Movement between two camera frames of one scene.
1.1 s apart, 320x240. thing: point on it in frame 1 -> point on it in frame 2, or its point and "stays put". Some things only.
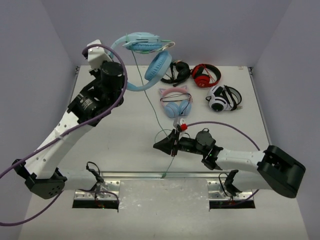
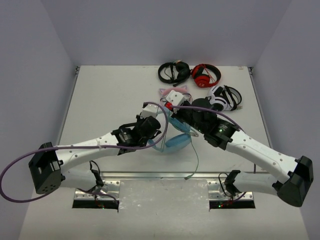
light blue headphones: x=158 y=65 -> x=176 y=142
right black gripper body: x=187 y=145 -> x=186 y=116
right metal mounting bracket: x=217 y=190 stays put
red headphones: x=202 y=80 stays put
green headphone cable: x=151 y=102 -> x=198 y=158
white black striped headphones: x=224 y=98 stays put
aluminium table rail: x=164 y=175 stays put
